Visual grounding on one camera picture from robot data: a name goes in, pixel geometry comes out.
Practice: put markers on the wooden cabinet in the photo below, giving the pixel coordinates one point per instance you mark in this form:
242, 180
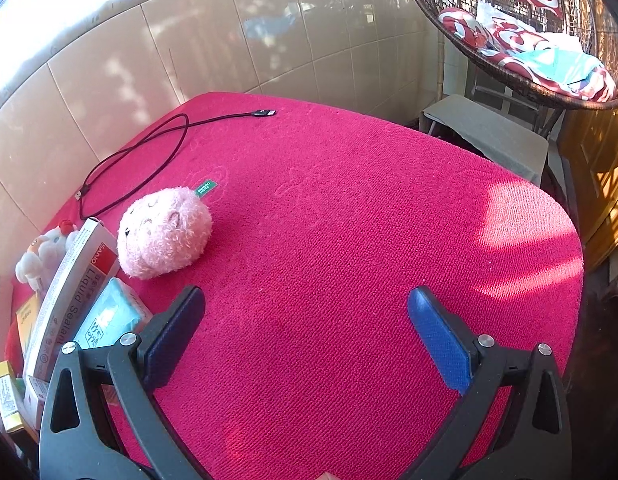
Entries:
599, 170

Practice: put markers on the small white box red label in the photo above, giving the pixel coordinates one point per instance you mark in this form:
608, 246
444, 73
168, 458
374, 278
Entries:
36, 400

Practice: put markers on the yellow and white medicine box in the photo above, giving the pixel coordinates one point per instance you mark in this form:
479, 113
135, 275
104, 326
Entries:
6, 395

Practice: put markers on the pink round plush toy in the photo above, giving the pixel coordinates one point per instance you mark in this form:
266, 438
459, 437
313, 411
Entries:
159, 235

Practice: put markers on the white plush toy red bow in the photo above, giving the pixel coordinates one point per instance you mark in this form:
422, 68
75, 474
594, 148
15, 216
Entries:
39, 260

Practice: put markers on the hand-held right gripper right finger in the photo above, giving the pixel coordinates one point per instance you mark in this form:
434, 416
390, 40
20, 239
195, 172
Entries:
439, 340

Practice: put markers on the grey stool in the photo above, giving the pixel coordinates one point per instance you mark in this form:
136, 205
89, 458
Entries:
489, 130

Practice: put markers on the red table mat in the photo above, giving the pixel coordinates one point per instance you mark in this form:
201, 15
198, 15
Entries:
339, 235

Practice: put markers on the light blue tissue pack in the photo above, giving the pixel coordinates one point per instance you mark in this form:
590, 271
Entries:
114, 310

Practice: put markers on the hanging wicker chair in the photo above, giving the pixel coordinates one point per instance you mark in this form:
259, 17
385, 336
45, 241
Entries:
539, 96

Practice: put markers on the teal cloth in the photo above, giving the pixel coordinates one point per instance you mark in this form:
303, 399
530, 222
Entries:
569, 67

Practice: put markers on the long white printed box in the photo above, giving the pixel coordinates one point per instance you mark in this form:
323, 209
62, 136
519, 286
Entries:
74, 285

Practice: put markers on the red white patterned seat cushion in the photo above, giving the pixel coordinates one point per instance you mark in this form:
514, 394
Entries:
509, 40

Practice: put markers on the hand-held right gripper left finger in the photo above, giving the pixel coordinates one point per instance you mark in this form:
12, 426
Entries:
171, 337

